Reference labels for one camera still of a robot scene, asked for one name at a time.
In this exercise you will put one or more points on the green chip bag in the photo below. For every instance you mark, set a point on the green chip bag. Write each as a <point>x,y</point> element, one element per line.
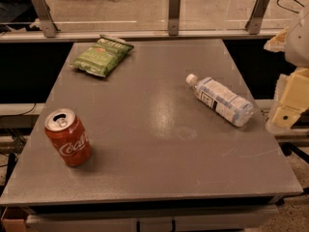
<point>103,56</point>

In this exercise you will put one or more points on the metal bracket post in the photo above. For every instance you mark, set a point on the metal bracket post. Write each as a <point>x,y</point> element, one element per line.
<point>48,26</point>
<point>254,23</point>
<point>174,8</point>

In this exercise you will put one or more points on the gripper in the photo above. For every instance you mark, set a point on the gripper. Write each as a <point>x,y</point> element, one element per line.
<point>298,43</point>

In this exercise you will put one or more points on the blue plastic water bottle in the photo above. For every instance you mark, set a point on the blue plastic water bottle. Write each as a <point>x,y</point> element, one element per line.
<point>232,107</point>

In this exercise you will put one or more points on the middle metal bracket post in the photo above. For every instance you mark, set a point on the middle metal bracket post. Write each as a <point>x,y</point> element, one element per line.
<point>174,8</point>

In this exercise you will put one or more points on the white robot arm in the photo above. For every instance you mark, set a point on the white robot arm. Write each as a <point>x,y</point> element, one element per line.
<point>293,41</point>

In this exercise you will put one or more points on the cardboard box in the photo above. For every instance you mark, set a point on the cardboard box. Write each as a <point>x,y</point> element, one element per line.
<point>14,220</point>

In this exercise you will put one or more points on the red cola can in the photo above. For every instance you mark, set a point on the red cola can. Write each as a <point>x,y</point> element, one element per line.
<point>67,134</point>

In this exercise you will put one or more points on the left metal bracket post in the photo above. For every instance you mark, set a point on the left metal bracket post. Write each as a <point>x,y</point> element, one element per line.
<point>48,26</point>

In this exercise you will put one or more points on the right metal bracket post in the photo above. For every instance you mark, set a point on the right metal bracket post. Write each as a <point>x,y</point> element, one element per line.
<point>254,23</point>

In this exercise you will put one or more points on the glass barrier panel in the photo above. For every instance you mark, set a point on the glass barrier panel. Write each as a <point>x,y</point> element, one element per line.
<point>152,15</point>

